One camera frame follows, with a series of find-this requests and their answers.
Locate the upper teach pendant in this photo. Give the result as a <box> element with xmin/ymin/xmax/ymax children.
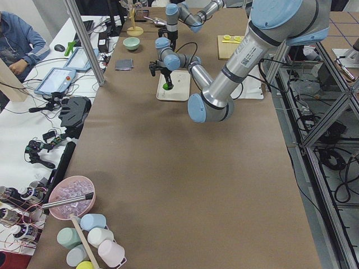
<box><xmin>34</xmin><ymin>68</ymin><xmax>76</xmax><ymax>96</ymax></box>

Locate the white cup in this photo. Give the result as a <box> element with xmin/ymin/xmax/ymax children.
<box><xmin>88</xmin><ymin>228</ymin><xmax>114</xmax><ymax>248</ymax></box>

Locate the pink cup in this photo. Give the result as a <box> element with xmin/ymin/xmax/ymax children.
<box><xmin>98</xmin><ymin>239</ymin><xmax>127</xmax><ymax>268</ymax></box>

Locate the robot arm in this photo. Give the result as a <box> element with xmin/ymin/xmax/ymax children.
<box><xmin>165</xmin><ymin>0</ymin><xmax>227</xmax><ymax>50</ymax></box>
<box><xmin>155</xmin><ymin>0</ymin><xmax>332</xmax><ymax>123</ymax></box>

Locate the black computer mouse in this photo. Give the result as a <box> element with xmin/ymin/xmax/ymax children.
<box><xmin>54</xmin><ymin>44</ymin><xmax>65</xmax><ymax>52</ymax></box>

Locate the yellow plastic knife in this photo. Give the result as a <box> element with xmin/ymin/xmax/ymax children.
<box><xmin>221</xmin><ymin>40</ymin><xmax>242</xmax><ymax>44</ymax></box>

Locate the grey folded cloth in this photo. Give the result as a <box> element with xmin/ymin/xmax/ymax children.
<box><xmin>115</xmin><ymin>59</ymin><xmax>134</xmax><ymax>71</ymax></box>

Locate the pink bowl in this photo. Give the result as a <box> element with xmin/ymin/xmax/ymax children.
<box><xmin>48</xmin><ymin>175</ymin><xmax>96</xmax><ymax>220</ymax></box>

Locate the wooden cutting board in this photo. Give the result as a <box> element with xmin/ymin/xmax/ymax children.
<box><xmin>217</xmin><ymin>35</ymin><xmax>244</xmax><ymax>60</ymax></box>

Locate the cream plastic tray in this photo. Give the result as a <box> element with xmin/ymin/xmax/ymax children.
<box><xmin>156</xmin><ymin>70</ymin><xmax>191</xmax><ymax>101</ymax></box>

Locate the mint green bowl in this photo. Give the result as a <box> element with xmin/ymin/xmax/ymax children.
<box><xmin>123</xmin><ymin>37</ymin><xmax>140</xmax><ymax>51</ymax></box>

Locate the wooden mug tree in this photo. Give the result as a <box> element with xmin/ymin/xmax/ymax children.
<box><xmin>126</xmin><ymin>8</ymin><xmax>144</xmax><ymax>36</ymax></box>

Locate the metal scoop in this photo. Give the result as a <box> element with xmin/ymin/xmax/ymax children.
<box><xmin>144</xmin><ymin>16</ymin><xmax>167</xmax><ymax>27</ymax></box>

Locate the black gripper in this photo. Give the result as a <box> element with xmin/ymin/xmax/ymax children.
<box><xmin>157</xmin><ymin>66</ymin><xmax>173</xmax><ymax>85</ymax></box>
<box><xmin>167</xmin><ymin>25</ymin><xmax>178</xmax><ymax>52</ymax></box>

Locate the green cup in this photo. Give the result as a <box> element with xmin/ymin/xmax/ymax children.
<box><xmin>57</xmin><ymin>228</ymin><xmax>82</xmax><ymax>249</ymax></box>

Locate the person in blue jacket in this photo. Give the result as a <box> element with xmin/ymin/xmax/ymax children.
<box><xmin>1</xmin><ymin>11</ymin><xmax>50</xmax><ymax>82</ymax></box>

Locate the blue cup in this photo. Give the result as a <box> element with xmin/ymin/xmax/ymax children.
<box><xmin>80</xmin><ymin>214</ymin><xmax>107</xmax><ymax>231</ymax></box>

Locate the aluminium frame post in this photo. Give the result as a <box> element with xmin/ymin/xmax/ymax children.
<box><xmin>64</xmin><ymin>0</ymin><xmax>105</xmax><ymax>86</ymax></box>

